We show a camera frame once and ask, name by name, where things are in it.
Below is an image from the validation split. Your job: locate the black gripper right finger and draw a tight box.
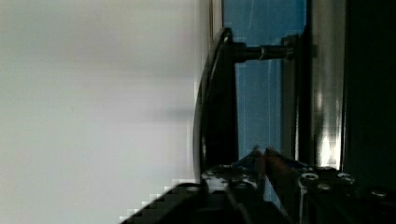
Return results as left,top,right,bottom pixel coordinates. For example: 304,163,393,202
262,148,395,224

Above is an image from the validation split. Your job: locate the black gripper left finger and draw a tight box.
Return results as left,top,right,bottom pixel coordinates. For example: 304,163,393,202
120,146,280,224

